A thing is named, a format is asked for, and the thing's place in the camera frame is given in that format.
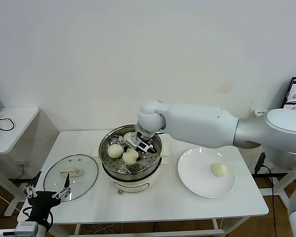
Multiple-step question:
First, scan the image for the black looped cable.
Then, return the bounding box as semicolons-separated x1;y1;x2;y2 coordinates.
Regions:
0;118;15;132

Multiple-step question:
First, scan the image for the cream electric cooker base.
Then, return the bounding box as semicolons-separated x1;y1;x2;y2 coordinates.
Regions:
92;142;170;196

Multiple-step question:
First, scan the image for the white work table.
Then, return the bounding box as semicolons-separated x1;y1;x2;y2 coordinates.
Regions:
16;127;269;237

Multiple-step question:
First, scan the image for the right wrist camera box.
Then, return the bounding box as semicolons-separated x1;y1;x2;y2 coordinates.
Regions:
126;138;155;153

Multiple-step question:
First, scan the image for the white floor cable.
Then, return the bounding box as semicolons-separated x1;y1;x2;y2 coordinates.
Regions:
0;189;23;213

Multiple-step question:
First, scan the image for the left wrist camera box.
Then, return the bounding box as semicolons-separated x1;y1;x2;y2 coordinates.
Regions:
0;221;39;237

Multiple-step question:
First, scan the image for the black cable with adapter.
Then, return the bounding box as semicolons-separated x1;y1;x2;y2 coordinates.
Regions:
254;152;278;237

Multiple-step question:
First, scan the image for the white round plate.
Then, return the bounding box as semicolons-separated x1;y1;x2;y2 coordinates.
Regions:
177;147;236;199

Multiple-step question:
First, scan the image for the glass lid with cream handle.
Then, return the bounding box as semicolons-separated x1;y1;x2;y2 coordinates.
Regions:
43;154;99;202

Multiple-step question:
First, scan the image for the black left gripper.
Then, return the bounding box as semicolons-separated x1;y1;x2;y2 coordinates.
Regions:
24;171;72;223

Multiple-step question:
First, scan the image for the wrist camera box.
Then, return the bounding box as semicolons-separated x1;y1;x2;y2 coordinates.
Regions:
126;138;155;153
0;221;39;237

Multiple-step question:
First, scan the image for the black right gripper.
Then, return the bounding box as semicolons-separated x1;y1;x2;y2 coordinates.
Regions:
123;133;152;163

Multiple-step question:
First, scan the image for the stainless steel steamer basket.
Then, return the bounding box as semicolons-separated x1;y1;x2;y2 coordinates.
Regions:
98;124;163;175

